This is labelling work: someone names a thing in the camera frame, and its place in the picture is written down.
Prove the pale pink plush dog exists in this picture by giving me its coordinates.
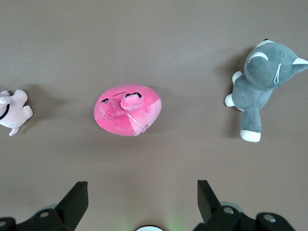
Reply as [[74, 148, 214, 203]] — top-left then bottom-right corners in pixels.
[[0, 89, 34, 137]]

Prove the bright pink round plush toy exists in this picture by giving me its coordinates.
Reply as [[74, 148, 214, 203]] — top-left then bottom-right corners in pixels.
[[93, 83, 162, 137]]

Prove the grey white plush husky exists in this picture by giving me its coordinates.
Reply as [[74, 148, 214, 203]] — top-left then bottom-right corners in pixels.
[[224, 38, 308, 142]]

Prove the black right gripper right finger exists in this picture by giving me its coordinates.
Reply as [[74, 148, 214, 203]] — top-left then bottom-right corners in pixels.
[[193, 180, 298, 231]]

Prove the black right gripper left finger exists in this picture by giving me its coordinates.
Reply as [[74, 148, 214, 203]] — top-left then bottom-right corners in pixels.
[[0, 181, 89, 231]]

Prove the brown table cover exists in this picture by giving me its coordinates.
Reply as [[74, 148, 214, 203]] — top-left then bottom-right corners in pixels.
[[0, 0, 308, 231]]

